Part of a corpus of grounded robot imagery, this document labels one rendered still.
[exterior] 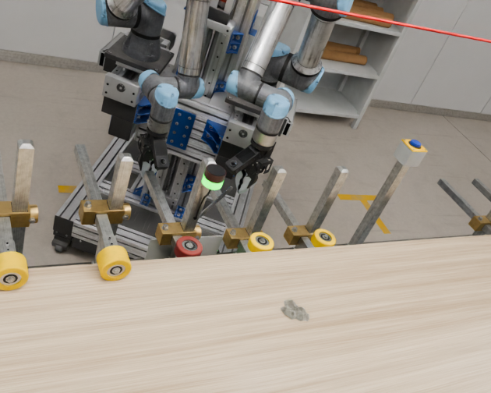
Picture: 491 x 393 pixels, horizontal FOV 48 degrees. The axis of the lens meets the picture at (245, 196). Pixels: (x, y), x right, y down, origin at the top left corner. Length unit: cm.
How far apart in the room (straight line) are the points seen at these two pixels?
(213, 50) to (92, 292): 120
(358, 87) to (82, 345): 397
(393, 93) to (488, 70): 107
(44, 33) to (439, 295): 318
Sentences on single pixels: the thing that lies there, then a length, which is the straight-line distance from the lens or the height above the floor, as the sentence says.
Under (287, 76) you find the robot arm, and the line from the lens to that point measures 214.
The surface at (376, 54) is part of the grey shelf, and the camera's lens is 482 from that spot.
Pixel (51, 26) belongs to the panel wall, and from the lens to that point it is 416.
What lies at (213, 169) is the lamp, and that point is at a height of 114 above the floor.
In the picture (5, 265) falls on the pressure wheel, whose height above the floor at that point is 98.
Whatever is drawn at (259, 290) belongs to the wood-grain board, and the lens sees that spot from 159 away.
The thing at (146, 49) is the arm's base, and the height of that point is 109.
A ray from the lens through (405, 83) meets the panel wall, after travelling 557.
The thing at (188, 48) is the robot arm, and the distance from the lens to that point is 189.
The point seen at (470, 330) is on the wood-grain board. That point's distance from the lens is 192.
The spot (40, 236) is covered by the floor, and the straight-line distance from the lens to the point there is 286.
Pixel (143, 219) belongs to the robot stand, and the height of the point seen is 21.
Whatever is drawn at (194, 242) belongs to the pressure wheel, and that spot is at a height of 90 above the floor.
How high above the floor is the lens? 199
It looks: 35 degrees down
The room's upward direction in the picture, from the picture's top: 22 degrees clockwise
